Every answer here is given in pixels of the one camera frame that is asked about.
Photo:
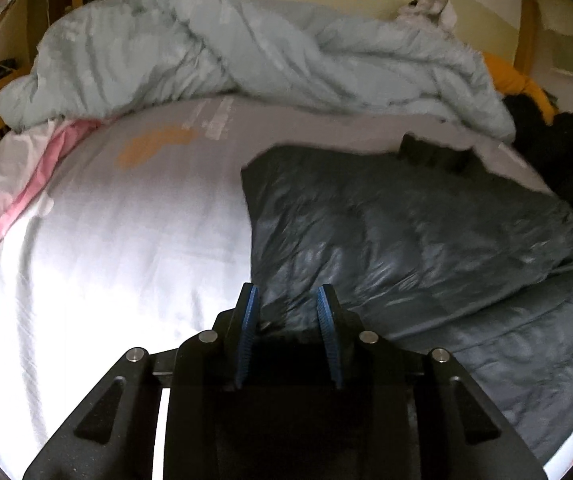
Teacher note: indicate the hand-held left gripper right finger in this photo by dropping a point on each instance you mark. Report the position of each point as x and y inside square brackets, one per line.
[329, 335]

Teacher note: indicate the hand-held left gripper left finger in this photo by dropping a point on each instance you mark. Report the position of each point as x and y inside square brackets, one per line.
[247, 330]

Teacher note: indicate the shiny dark grey puffer jacket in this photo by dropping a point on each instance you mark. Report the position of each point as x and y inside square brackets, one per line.
[416, 240]

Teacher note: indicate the black padded coat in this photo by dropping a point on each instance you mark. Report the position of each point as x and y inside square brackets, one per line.
[566, 160]

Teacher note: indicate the white bed sheet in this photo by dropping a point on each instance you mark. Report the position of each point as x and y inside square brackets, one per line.
[141, 260]

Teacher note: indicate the orange pillow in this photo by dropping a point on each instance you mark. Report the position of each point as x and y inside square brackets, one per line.
[503, 77]

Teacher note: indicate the pink cloth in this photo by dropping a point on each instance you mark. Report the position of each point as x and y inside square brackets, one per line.
[31, 180]

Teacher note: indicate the light blue duvet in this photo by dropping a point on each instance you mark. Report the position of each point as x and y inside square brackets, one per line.
[216, 45]

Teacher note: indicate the grey crumpled garment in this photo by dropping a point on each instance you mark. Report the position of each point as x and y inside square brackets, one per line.
[426, 10]

